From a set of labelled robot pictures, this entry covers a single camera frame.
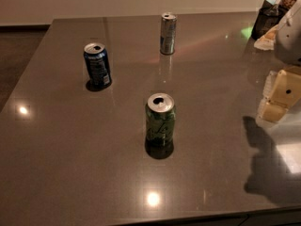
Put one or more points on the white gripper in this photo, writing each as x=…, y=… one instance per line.
x=290, y=40

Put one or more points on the green soda can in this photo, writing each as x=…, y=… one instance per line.
x=160, y=119

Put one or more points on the silver slim energy can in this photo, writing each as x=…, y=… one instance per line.
x=168, y=33

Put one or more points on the blue pepsi can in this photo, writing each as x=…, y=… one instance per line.
x=98, y=68

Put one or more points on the black snack bag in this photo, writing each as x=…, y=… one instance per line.
x=265, y=22

